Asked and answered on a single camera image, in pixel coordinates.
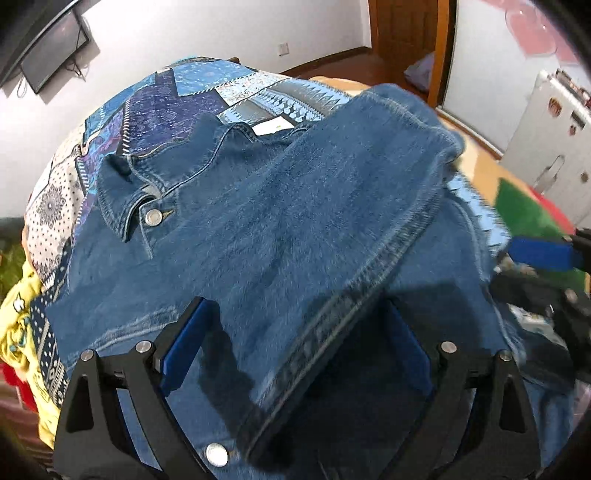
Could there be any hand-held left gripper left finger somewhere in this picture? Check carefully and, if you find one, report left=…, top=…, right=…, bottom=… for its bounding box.
left=53, top=296, right=218, bottom=480

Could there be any red cloth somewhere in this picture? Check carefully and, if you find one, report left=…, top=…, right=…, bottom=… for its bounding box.
left=0, top=362, right=37, bottom=412

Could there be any pink plastic basin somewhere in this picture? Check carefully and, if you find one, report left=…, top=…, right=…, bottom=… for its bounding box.
left=480, top=0, right=583, bottom=66

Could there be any white cabinet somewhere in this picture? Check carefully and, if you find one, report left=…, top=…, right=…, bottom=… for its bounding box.
left=501, top=69, right=591, bottom=195

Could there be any black wall television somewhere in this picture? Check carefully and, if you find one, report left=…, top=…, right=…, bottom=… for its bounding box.
left=18, top=10, right=92, bottom=95

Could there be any bright green cloth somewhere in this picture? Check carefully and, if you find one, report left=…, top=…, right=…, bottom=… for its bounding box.
left=493, top=178, right=588, bottom=288

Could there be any brown wooden door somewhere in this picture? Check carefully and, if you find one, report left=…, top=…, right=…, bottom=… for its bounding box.
left=369, top=0, right=458, bottom=108

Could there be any blue denim jacket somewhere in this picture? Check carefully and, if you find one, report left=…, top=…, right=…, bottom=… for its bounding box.
left=46, top=83, right=578, bottom=480

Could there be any blue patchwork blanket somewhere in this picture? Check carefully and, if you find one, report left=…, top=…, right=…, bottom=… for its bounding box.
left=25, top=56, right=509, bottom=409

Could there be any red striped curtain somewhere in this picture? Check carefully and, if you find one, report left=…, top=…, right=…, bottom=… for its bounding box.
left=0, top=383, right=57, bottom=464

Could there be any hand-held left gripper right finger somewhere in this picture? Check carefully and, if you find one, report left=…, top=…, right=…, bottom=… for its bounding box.
left=385, top=298, right=542, bottom=480

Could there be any yellow printed cloth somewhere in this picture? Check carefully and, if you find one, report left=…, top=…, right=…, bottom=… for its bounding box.
left=0, top=267, right=64, bottom=449

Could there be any lavender plastic bag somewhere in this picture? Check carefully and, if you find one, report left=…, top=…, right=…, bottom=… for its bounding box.
left=405, top=52, right=437, bottom=91

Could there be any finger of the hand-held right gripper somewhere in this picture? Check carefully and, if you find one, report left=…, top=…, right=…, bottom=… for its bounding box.
left=507, top=232, right=591, bottom=274
left=488, top=270, right=583, bottom=320

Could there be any green patterned cushion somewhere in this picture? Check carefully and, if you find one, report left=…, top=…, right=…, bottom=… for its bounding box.
left=0, top=247, right=27, bottom=300

